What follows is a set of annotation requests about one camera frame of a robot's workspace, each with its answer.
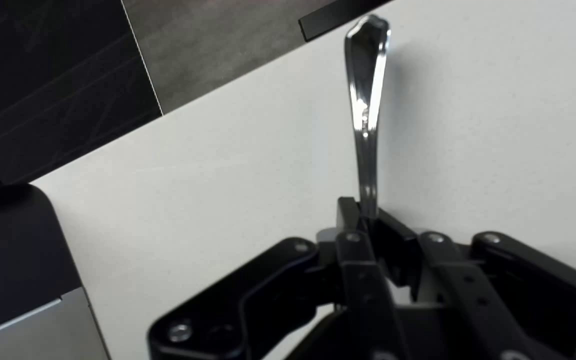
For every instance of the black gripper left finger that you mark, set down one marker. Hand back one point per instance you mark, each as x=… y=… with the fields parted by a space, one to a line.
x=334 y=287

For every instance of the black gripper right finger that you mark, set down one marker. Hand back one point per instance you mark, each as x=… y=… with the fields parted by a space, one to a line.
x=492 y=298

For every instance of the silver metal spoon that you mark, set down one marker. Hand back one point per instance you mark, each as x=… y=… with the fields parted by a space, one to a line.
x=366 y=55

